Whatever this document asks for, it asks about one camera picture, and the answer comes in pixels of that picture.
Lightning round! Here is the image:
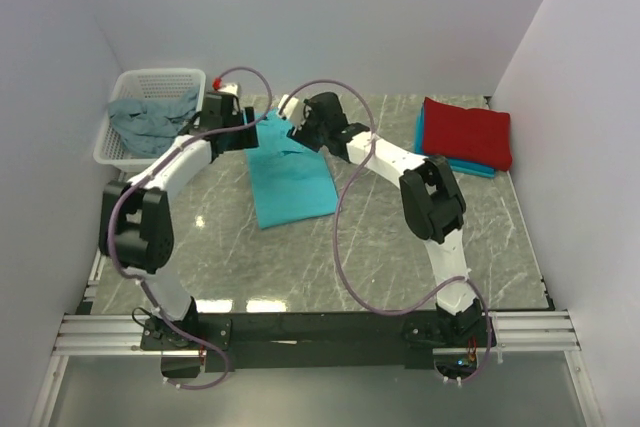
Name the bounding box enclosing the light blue t-shirt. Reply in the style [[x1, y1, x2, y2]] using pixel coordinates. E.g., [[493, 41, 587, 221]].
[[246, 112, 338, 229]]

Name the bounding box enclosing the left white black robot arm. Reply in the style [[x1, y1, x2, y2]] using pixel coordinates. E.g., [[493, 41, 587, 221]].
[[99, 83, 258, 349]]

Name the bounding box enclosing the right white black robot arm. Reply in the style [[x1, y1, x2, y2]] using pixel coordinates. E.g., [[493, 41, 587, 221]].
[[277, 92, 487, 346]]

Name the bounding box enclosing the grey-blue crumpled t-shirt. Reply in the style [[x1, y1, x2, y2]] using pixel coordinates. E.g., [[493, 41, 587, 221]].
[[107, 86, 199, 158]]

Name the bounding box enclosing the folded teal t-shirt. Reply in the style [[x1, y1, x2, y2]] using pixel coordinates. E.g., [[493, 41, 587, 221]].
[[413, 108, 496, 179]]

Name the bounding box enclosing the folded red t-shirt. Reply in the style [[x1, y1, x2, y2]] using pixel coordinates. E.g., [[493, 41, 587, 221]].
[[421, 98, 513, 172]]

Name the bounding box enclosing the black base crossbar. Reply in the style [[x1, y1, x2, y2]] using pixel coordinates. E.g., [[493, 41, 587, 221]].
[[139, 310, 501, 378]]

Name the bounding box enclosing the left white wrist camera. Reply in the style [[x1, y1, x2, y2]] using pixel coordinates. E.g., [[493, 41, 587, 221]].
[[212, 77, 242, 98]]

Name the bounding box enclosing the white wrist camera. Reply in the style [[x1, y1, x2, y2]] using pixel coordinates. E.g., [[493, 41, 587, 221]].
[[276, 95, 311, 130], [212, 77, 242, 98]]

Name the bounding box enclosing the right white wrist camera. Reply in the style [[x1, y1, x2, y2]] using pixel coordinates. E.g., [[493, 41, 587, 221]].
[[276, 95, 311, 130]]

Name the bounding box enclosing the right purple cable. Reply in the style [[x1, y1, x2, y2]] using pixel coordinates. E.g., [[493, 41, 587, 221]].
[[279, 79, 494, 386]]

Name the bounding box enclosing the aluminium rail frame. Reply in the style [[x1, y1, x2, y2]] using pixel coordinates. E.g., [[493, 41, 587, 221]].
[[27, 166, 601, 427]]

